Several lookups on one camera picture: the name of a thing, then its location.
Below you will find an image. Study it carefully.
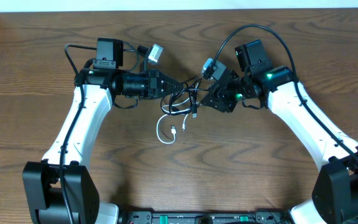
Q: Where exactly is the black usb cable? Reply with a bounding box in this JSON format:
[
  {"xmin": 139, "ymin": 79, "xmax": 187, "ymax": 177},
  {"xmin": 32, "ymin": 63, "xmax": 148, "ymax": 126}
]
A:
[
  {"xmin": 160, "ymin": 76, "xmax": 213, "ymax": 116},
  {"xmin": 168, "ymin": 81, "xmax": 206, "ymax": 118}
]

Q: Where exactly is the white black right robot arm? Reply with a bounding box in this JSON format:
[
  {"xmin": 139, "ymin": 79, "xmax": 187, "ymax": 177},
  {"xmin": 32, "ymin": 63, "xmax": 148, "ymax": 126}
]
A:
[{"xmin": 201, "ymin": 40, "xmax": 358, "ymax": 223}]

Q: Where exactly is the white usb cable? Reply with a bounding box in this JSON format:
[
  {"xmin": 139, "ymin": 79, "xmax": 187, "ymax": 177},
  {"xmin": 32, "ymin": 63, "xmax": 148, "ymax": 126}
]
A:
[{"xmin": 156, "ymin": 96, "xmax": 195, "ymax": 145}]

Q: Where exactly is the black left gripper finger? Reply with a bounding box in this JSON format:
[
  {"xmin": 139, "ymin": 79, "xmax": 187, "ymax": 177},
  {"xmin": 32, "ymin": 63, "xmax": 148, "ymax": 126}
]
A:
[
  {"xmin": 158, "ymin": 83, "xmax": 183, "ymax": 98},
  {"xmin": 158, "ymin": 71, "xmax": 181, "ymax": 86}
]

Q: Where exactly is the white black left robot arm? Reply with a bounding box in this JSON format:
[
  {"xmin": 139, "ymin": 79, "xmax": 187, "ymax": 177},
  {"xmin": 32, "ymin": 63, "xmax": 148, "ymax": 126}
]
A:
[{"xmin": 22, "ymin": 38, "xmax": 183, "ymax": 223}]

